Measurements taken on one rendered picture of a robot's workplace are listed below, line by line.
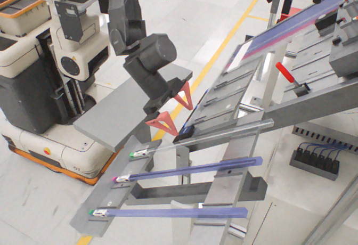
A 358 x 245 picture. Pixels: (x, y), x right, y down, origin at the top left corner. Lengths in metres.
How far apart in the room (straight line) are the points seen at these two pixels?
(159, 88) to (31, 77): 0.99
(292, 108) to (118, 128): 0.74
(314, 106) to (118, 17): 0.49
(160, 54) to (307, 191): 0.73
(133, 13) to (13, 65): 0.89
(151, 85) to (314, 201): 0.69
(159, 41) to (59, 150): 1.17
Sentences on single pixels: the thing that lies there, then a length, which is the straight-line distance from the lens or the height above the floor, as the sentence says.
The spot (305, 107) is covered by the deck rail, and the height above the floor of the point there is 1.02.
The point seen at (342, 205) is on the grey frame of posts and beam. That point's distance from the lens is 0.93.
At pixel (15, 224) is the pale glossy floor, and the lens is 1.85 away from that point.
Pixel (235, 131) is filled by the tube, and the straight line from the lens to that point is 0.68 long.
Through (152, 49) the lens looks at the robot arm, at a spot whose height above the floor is 1.17.
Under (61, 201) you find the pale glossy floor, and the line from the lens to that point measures 1.82.
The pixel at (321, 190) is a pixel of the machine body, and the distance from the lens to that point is 1.12.
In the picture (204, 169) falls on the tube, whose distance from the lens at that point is 0.64.
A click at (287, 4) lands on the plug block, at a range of 0.92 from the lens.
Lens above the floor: 1.49
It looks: 44 degrees down
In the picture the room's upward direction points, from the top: straight up
